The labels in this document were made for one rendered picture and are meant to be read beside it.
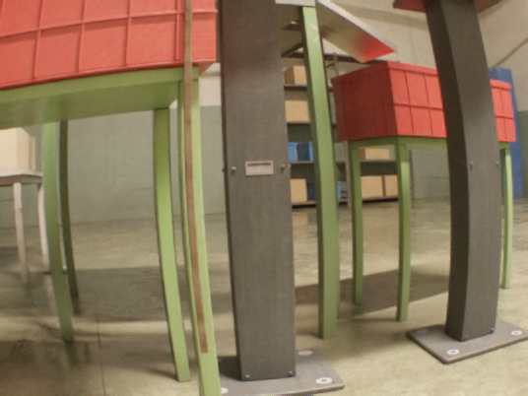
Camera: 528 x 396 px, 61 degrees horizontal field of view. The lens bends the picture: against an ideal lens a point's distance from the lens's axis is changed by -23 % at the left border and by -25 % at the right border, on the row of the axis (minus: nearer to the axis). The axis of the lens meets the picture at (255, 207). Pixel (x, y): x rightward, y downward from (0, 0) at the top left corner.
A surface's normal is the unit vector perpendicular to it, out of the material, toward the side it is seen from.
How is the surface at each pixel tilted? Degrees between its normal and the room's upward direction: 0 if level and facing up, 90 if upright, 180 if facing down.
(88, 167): 90
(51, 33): 90
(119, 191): 90
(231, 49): 90
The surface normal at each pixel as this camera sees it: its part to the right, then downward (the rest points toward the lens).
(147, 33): 0.29, 0.04
